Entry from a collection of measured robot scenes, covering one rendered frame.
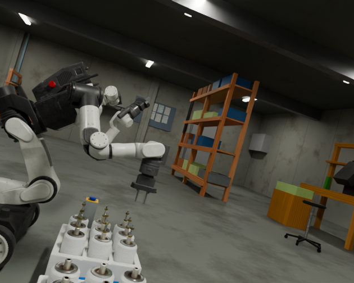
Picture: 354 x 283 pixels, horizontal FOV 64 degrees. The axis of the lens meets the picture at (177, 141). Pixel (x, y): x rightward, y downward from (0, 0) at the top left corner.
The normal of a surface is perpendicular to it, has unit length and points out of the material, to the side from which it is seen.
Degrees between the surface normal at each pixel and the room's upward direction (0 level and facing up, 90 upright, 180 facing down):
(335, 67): 90
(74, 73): 89
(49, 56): 90
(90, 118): 60
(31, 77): 90
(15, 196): 102
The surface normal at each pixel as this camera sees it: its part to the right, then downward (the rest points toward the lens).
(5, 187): 0.26, 0.04
